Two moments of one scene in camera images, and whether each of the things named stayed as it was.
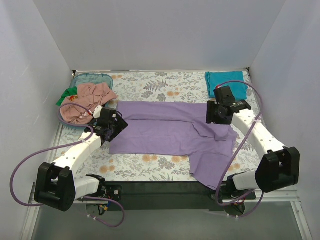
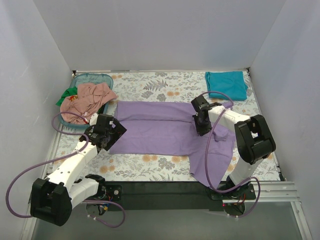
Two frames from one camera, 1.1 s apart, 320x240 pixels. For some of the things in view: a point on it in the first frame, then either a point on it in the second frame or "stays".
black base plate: (166, 195) stays
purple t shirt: (179, 130) stays
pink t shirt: (90, 95) stays
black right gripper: (211, 113) → (202, 127)
